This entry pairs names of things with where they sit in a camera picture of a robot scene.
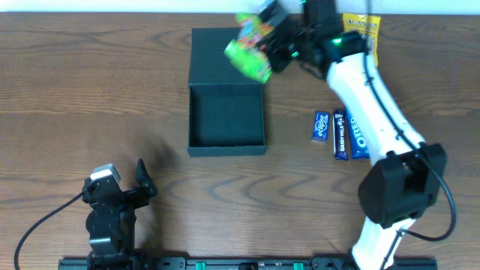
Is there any blue Oreo pack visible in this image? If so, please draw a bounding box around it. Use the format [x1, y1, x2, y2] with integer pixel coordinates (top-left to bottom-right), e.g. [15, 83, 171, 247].
[346, 111, 370, 159]

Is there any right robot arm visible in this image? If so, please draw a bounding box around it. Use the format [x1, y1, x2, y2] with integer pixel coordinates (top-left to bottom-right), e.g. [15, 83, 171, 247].
[259, 1, 448, 269]

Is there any yellow candy bag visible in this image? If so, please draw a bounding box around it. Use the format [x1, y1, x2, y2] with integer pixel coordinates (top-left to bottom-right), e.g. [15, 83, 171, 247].
[342, 13, 381, 65]

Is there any black mounting rail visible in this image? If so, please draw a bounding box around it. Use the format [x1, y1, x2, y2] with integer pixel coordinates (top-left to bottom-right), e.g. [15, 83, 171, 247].
[58, 256, 439, 270]

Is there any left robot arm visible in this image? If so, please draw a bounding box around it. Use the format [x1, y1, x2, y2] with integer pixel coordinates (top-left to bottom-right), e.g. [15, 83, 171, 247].
[82, 159, 158, 269]

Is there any blue Eclipse mints box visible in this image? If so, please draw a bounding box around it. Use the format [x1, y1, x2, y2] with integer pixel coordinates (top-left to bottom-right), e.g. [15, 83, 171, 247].
[311, 111, 330, 142]

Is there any green Haribo worms bag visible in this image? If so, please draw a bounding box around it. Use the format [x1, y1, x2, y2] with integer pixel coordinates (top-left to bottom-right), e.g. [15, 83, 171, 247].
[224, 13, 275, 84]

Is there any purple Dairy Milk bar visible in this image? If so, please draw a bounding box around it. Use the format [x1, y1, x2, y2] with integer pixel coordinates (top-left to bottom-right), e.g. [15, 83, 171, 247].
[332, 109, 349, 161]

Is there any dark green gift box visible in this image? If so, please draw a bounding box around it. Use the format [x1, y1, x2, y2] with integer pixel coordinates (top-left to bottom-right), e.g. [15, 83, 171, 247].
[187, 28, 266, 157]

